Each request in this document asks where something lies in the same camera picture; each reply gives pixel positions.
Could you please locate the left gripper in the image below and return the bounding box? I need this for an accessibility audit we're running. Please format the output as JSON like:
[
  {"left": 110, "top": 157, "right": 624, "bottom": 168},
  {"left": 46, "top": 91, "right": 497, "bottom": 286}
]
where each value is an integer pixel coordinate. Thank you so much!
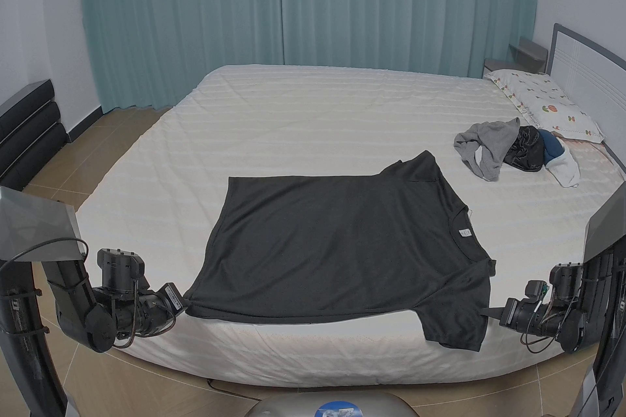
[{"left": 137, "top": 283, "right": 189, "bottom": 336}]

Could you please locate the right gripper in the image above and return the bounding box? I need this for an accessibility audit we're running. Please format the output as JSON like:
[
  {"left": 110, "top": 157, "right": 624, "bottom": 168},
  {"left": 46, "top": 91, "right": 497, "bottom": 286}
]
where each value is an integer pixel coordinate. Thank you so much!
[{"left": 499, "top": 298, "right": 539, "bottom": 334}]

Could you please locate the black T-shirt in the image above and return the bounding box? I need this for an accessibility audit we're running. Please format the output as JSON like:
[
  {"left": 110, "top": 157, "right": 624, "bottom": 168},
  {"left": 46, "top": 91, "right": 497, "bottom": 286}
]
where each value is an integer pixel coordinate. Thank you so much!
[{"left": 184, "top": 150, "right": 498, "bottom": 352}]

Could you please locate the bed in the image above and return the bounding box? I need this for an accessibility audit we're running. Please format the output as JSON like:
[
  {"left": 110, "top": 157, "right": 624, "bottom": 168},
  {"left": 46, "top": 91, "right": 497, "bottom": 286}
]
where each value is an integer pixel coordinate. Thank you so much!
[{"left": 73, "top": 22, "right": 626, "bottom": 389}]

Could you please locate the white garment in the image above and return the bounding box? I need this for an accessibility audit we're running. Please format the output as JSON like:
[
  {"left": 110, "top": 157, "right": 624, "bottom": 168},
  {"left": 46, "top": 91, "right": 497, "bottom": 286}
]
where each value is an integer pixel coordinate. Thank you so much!
[{"left": 545, "top": 150, "right": 581, "bottom": 189}]

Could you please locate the black shiny garment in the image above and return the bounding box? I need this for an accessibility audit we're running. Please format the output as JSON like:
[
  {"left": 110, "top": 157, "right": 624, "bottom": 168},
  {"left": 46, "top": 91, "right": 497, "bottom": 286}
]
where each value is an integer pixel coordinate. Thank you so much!
[{"left": 504, "top": 125, "right": 546, "bottom": 173}]

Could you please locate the dark blue garment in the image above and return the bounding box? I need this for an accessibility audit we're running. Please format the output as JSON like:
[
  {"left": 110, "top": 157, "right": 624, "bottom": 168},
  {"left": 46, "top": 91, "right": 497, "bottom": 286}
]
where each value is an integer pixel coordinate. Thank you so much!
[{"left": 539, "top": 129, "right": 564, "bottom": 167}]

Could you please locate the grey garment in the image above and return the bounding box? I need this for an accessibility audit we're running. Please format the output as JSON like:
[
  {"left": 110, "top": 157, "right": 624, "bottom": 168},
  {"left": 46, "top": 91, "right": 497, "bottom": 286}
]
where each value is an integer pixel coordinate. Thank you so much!
[{"left": 453, "top": 117, "right": 521, "bottom": 182}]

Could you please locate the white printed pillow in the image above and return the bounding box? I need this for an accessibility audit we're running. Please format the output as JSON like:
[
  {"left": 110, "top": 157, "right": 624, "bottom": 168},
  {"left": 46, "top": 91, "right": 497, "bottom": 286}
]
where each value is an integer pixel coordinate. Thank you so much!
[{"left": 484, "top": 69, "right": 605, "bottom": 143}]

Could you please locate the grey bedside table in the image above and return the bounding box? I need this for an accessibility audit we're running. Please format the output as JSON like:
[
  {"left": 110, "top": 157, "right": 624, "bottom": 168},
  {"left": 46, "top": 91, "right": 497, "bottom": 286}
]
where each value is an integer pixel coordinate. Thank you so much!
[{"left": 483, "top": 37, "right": 549, "bottom": 77}]

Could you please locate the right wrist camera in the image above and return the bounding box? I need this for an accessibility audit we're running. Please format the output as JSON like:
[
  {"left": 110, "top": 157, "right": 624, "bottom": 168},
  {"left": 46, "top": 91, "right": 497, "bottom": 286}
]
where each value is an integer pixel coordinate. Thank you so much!
[{"left": 524, "top": 280, "right": 551, "bottom": 306}]

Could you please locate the black cable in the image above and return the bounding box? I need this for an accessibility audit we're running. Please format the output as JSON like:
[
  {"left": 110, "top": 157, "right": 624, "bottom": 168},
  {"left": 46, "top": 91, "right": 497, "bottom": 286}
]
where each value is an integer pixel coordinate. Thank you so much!
[
  {"left": 205, "top": 378, "right": 261, "bottom": 402},
  {"left": 7, "top": 237, "right": 90, "bottom": 265}
]

